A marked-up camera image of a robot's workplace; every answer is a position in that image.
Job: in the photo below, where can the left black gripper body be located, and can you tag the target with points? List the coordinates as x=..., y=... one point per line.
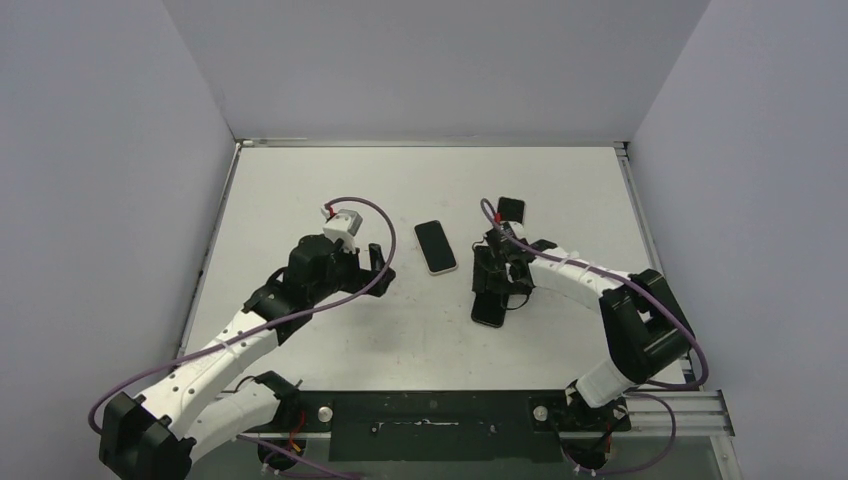
x=346, y=275

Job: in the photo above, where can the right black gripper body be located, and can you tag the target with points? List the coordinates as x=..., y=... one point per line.
x=490, y=266

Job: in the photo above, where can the black phone case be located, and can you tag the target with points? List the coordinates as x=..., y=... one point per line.
x=489, y=309

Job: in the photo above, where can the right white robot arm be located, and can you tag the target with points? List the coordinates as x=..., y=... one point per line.
x=644, y=327

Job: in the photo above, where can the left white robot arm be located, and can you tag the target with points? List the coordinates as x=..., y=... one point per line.
x=162, y=431

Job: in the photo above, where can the far phone pink case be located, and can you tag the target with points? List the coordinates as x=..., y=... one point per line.
x=510, y=210

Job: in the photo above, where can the phone pink case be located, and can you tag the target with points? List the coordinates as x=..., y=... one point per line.
x=434, y=245
x=510, y=210

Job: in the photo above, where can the center phone pink case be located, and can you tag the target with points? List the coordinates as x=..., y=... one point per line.
x=434, y=245

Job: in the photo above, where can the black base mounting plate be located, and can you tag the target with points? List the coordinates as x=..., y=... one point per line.
x=446, y=425

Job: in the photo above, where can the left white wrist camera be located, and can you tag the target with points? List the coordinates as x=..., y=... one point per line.
x=341, y=226

